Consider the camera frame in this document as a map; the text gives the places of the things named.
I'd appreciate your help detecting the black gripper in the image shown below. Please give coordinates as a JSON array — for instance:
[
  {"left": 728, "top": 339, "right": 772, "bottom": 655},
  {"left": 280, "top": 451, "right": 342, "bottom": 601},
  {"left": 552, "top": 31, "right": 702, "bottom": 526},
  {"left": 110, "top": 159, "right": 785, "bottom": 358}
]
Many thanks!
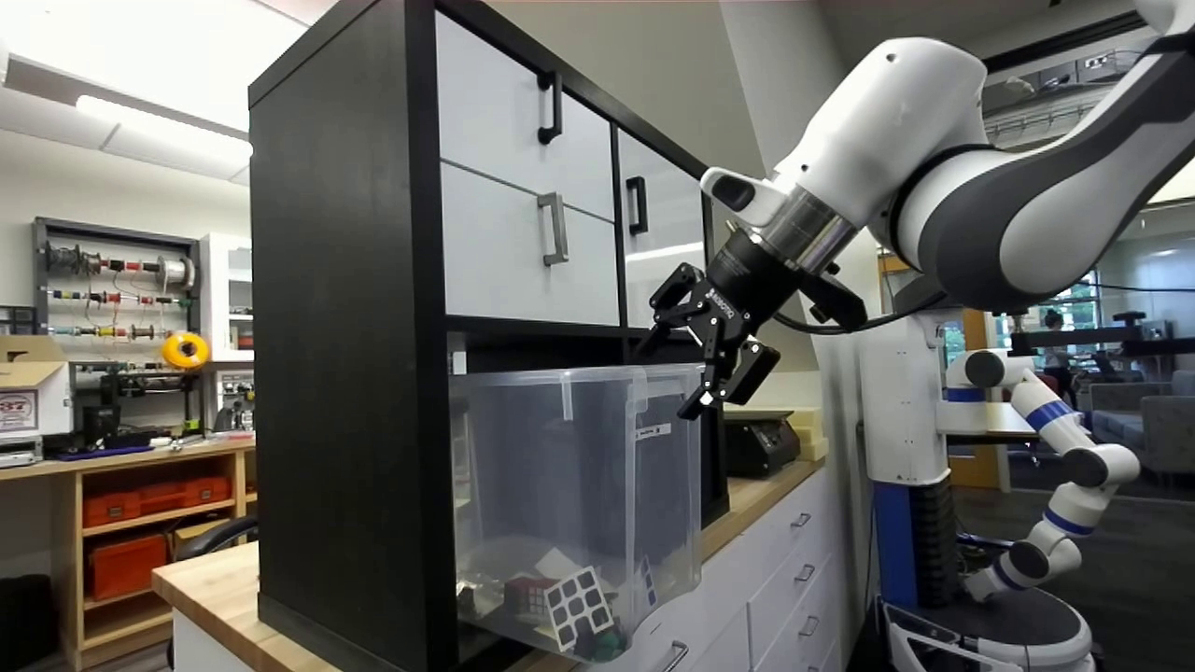
[{"left": 633, "top": 229, "right": 801, "bottom": 422}]

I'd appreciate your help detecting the silver drawer handle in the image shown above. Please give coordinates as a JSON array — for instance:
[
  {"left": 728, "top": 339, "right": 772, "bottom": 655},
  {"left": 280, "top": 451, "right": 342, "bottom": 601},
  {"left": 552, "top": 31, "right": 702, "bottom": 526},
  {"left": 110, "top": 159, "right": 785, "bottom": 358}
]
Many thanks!
[{"left": 535, "top": 189, "right": 573, "bottom": 270}]

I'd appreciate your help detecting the black workshop machine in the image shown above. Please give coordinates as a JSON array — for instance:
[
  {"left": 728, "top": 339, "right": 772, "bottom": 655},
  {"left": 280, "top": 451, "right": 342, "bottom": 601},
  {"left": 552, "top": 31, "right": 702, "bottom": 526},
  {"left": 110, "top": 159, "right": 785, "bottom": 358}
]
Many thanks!
[{"left": 67, "top": 358, "right": 209, "bottom": 458}]

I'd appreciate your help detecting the transparent plastic storage box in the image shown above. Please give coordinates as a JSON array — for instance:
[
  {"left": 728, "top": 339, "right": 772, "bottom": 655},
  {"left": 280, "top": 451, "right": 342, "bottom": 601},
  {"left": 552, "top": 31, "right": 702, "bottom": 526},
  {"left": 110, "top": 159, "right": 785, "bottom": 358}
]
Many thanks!
[{"left": 449, "top": 358, "right": 710, "bottom": 665}]

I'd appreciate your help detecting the black drawer handle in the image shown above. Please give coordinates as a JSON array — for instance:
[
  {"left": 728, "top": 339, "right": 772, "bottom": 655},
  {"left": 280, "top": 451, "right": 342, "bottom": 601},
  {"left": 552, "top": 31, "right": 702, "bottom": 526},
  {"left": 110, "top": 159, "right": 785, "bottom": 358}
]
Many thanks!
[{"left": 535, "top": 67, "right": 567, "bottom": 150}]

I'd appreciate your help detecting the black door handle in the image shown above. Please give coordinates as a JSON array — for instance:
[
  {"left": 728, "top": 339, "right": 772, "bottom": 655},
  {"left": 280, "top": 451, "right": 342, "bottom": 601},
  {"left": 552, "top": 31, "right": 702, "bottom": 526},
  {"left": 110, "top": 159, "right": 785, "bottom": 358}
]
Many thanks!
[{"left": 618, "top": 173, "right": 653, "bottom": 242}]

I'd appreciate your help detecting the black cabinet with drawers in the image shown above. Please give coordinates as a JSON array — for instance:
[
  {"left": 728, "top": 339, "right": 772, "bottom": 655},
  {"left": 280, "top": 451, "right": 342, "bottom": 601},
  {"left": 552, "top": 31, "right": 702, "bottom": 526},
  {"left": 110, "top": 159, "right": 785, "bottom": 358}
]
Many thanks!
[{"left": 246, "top": 0, "right": 730, "bottom": 672}]

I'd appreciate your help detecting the white blue mobile robot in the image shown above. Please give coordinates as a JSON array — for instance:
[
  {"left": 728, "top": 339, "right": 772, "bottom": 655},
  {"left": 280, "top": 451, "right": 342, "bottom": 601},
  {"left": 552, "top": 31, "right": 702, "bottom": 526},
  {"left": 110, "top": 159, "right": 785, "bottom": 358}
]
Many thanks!
[{"left": 855, "top": 255, "right": 1147, "bottom": 672}]

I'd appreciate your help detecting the Rubik's cube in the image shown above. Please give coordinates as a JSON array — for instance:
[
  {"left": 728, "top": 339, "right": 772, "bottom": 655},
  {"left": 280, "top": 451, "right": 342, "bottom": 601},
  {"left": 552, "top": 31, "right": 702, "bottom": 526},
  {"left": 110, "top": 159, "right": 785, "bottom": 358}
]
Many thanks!
[{"left": 541, "top": 565, "right": 618, "bottom": 655}]

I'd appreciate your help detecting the large red storage bin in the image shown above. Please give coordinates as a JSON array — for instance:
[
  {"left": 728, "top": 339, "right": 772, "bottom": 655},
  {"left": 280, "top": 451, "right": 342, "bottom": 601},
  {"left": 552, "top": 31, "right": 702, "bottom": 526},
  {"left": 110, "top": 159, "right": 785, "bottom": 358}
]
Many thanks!
[{"left": 83, "top": 530, "right": 174, "bottom": 601}]

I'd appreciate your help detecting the white counter with wooden top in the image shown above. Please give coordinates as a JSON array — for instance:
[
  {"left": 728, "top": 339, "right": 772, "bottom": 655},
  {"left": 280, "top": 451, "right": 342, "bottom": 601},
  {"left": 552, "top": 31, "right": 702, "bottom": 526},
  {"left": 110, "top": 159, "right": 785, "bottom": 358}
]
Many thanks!
[{"left": 150, "top": 429, "right": 865, "bottom": 672}]

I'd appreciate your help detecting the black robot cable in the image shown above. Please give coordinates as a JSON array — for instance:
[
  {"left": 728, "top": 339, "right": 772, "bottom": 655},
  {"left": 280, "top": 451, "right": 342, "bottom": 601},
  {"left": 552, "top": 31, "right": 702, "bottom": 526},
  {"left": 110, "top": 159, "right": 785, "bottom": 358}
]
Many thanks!
[{"left": 769, "top": 288, "right": 952, "bottom": 339}]

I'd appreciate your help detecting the white drawer with silver handle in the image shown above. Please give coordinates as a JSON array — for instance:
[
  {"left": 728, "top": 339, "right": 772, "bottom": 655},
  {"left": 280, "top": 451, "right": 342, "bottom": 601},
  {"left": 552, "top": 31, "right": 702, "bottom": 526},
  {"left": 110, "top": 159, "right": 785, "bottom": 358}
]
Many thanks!
[{"left": 435, "top": 159, "right": 624, "bottom": 333}]

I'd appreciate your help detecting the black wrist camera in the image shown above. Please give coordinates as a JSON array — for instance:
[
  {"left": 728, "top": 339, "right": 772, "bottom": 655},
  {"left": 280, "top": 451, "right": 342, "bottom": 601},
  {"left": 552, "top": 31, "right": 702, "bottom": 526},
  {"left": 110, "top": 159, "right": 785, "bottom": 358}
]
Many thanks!
[{"left": 790, "top": 270, "right": 875, "bottom": 336}]

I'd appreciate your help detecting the wide red storage bin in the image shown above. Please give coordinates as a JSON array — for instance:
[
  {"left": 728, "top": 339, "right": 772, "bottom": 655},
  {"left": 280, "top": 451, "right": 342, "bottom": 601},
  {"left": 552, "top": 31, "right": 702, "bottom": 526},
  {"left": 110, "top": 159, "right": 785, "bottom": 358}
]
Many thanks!
[{"left": 136, "top": 470, "right": 240, "bottom": 514}]

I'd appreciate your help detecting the grey tool pegboard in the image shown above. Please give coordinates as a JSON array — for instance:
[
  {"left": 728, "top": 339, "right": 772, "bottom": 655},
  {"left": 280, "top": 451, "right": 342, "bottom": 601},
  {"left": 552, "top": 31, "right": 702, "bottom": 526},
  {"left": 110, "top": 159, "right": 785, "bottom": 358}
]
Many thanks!
[{"left": 28, "top": 214, "right": 209, "bottom": 348}]

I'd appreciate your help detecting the black device on counter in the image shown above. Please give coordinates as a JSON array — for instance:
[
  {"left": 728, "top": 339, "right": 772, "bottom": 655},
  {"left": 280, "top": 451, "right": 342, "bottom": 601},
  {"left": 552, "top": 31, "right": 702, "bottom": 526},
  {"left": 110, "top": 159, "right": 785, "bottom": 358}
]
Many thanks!
[{"left": 718, "top": 407, "right": 801, "bottom": 481}]

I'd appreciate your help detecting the cardboard box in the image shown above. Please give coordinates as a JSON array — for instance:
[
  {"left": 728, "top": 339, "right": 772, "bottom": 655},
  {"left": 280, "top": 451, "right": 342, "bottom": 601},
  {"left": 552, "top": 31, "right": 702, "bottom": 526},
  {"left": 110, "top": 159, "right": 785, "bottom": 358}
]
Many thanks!
[{"left": 0, "top": 333, "right": 79, "bottom": 470}]

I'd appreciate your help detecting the white drawer with black handle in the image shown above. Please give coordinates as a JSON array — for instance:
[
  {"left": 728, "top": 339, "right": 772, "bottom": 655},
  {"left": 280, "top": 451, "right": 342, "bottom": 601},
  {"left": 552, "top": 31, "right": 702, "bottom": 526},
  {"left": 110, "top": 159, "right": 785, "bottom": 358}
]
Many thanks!
[{"left": 433, "top": 7, "right": 614, "bottom": 224}]

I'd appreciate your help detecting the yellow filament spool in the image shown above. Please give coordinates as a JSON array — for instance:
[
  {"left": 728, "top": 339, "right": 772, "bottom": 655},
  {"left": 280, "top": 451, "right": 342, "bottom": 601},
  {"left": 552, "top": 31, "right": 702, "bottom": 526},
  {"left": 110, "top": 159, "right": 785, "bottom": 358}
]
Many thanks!
[{"left": 155, "top": 329, "right": 216, "bottom": 378}]

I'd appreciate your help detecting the small red storage bin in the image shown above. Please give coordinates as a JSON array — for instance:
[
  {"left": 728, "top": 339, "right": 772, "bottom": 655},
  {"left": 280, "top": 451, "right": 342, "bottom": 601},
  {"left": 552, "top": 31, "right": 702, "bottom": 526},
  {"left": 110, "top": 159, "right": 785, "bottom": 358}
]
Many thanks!
[{"left": 83, "top": 484, "right": 150, "bottom": 530}]

